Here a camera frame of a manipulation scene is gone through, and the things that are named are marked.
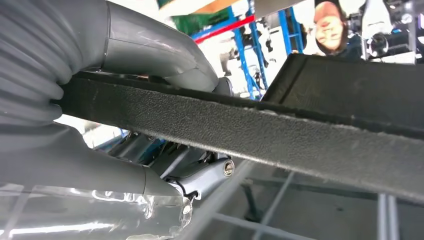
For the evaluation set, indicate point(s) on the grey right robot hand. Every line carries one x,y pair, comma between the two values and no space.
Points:
82,185

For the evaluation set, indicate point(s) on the blue metal shelf rack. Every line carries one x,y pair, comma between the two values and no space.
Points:
242,56

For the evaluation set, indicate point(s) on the stainless steel workbench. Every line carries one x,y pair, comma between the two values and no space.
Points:
298,215

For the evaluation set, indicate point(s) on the red barrier belt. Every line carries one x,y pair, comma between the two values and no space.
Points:
225,29

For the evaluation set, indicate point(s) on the person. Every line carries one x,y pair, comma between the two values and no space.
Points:
331,30

